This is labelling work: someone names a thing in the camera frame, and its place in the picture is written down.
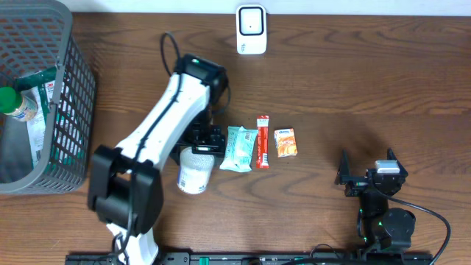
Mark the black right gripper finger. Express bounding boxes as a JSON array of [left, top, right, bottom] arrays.
[[337, 149, 350, 177], [386, 148, 398, 161]]

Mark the white plastic cup container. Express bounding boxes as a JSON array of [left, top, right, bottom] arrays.
[[177, 147, 215, 194]]

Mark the teal wet wipes pack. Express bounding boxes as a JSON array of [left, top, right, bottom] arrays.
[[219, 126, 258, 173]]

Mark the red stick sachet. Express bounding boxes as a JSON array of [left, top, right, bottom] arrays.
[[257, 115, 269, 169]]

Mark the orange tissue pack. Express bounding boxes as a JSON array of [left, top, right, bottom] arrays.
[[274, 128, 297, 158]]

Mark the green white package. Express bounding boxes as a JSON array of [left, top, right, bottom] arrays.
[[16, 67, 57, 168]]

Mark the green cap bottle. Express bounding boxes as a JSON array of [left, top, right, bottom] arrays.
[[1, 87, 38, 121]]

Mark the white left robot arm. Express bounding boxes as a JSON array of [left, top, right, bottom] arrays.
[[88, 54, 230, 264]]

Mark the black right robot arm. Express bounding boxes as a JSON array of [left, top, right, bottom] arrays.
[[335, 149, 416, 258]]

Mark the white barcode scanner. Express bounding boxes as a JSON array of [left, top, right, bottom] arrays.
[[235, 4, 267, 55]]

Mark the grey plastic basket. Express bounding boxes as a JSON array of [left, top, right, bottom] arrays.
[[1, 1, 97, 195]]

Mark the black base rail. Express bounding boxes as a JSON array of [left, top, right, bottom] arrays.
[[65, 252, 434, 265]]

